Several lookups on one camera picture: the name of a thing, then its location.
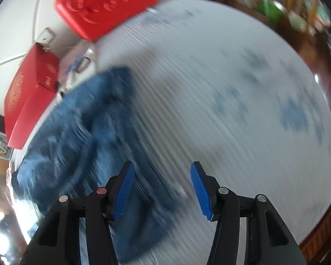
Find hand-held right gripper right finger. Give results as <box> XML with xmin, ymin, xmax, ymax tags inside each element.
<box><xmin>190</xmin><ymin>161</ymin><xmax>307</xmax><ymax>265</ymax></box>

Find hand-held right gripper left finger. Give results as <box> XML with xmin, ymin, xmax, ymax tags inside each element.
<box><xmin>18</xmin><ymin>161</ymin><xmax>135</xmax><ymax>265</ymax></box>

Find blue denim pants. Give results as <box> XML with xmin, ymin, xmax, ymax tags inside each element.
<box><xmin>11</xmin><ymin>66</ymin><xmax>188</xmax><ymax>264</ymax></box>

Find white blue floral bedspread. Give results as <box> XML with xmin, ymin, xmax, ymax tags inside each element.
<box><xmin>7</xmin><ymin>0</ymin><xmax>331</xmax><ymax>265</ymax></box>

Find framed picture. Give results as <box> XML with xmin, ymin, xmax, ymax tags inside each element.
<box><xmin>0</xmin><ymin>114</ymin><xmax>13</xmax><ymax>159</ymax></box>

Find red gift box gold emblem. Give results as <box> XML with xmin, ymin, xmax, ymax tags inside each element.
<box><xmin>4</xmin><ymin>44</ymin><xmax>60</xmax><ymax>150</ymax></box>

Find wooden cabinet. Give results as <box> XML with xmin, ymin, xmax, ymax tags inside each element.
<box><xmin>165</xmin><ymin>0</ymin><xmax>331</xmax><ymax>94</ymax></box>

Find red plastic stool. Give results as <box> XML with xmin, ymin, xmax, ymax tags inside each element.
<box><xmin>55</xmin><ymin>0</ymin><xmax>159</xmax><ymax>41</ymax></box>

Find green plastic object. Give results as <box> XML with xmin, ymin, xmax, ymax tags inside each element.
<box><xmin>258</xmin><ymin>1</ymin><xmax>284</xmax><ymax>25</ymax></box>

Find blue handled scissors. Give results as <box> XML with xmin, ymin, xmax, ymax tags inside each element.
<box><xmin>65</xmin><ymin>48</ymin><xmax>96</xmax><ymax>75</ymax></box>

